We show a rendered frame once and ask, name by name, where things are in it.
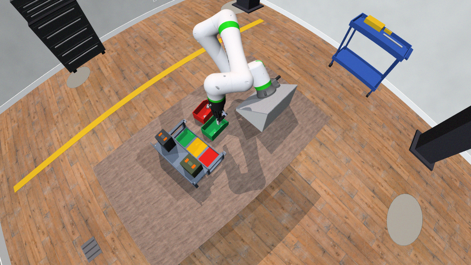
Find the green bin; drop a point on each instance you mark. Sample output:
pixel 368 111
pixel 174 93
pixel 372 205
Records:
pixel 211 126

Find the red bin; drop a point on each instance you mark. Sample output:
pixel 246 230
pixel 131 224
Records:
pixel 201 110

